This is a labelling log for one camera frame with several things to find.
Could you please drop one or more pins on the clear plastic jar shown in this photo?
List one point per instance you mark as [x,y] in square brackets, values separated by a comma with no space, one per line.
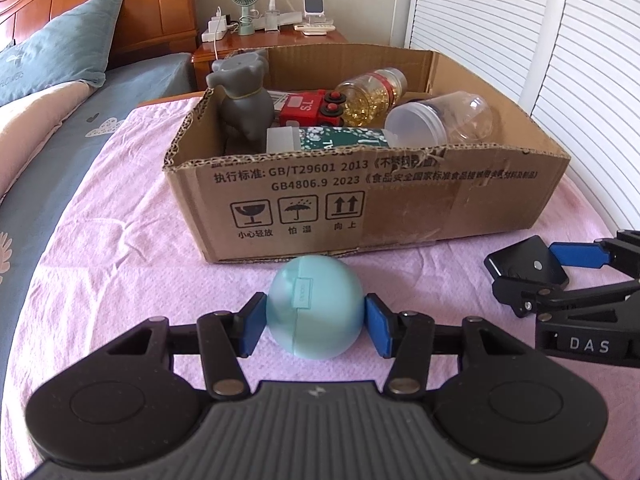
[440,120]

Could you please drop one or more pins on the white power strip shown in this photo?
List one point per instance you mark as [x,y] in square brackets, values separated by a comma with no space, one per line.
[215,30]

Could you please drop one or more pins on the black square object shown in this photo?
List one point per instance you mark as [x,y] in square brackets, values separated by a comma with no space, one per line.
[520,260]

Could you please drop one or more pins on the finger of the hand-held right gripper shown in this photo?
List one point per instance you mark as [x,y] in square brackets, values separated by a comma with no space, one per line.
[555,297]
[580,255]

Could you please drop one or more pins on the gold flake bottle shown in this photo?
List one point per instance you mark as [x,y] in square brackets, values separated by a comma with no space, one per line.
[370,95]

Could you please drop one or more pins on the brown cardboard box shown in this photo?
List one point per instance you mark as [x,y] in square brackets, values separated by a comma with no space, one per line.
[425,205]

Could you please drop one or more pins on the white remote control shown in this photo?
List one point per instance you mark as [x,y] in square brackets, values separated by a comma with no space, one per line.
[315,29]

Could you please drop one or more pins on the wooden nightstand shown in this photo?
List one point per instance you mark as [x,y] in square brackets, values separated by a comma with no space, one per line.
[205,62]

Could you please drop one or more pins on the wooden bed rail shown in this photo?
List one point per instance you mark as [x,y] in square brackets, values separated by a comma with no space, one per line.
[170,99]

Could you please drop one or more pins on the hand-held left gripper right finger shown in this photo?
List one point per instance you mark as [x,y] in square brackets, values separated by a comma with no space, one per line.
[378,327]

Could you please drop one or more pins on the blue pillow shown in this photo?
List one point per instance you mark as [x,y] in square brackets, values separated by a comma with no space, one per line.
[55,50]

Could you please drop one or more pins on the green white carton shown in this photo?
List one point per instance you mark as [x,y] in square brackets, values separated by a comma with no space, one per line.
[340,139]

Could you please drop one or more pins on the red toy truck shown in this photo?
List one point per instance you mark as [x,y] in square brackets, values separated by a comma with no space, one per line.
[300,107]

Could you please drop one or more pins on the light blue round case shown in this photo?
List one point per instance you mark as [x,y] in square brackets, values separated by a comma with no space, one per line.
[315,305]

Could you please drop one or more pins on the wooden headboard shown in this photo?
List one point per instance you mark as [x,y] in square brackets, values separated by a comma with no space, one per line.
[145,5]

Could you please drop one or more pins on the clear spray bottle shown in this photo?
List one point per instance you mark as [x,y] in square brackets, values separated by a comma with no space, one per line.
[272,17]

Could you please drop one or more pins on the grey animal toy figure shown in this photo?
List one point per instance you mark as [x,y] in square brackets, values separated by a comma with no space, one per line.
[242,100]

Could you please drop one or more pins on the pink towel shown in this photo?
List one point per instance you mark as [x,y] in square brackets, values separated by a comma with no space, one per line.
[125,260]

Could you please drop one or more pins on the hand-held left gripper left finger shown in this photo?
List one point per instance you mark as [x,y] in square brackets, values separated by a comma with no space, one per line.
[252,327]

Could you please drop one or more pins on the white louvered closet door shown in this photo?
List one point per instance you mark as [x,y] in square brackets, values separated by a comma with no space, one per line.
[600,85]
[475,10]

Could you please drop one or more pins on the phone on white stand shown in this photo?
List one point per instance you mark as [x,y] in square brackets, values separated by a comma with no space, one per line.
[313,5]

